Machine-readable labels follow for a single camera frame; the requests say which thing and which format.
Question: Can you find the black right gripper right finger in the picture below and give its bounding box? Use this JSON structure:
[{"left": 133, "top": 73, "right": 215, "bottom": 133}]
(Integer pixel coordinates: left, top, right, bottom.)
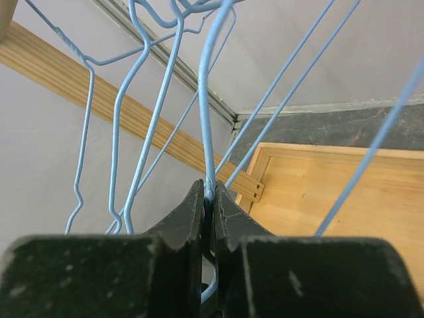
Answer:
[{"left": 213, "top": 182, "right": 414, "bottom": 317}]

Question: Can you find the wooden clothes rack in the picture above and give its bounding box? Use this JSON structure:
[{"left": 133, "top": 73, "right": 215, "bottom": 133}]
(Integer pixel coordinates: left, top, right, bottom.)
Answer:
[{"left": 1, "top": 1, "right": 423, "bottom": 244}]

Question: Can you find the light blue wire hanger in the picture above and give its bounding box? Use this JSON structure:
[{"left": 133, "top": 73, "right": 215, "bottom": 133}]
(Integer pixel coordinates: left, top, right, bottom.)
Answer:
[
  {"left": 26, "top": 1, "right": 197, "bottom": 234},
  {"left": 106, "top": 1, "right": 361, "bottom": 235},
  {"left": 105, "top": 0, "right": 337, "bottom": 235},
  {"left": 175, "top": 0, "right": 424, "bottom": 305}
]

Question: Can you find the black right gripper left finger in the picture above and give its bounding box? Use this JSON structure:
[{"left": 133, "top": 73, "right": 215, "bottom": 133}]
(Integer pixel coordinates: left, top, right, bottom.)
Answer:
[{"left": 1, "top": 180, "right": 204, "bottom": 317}]

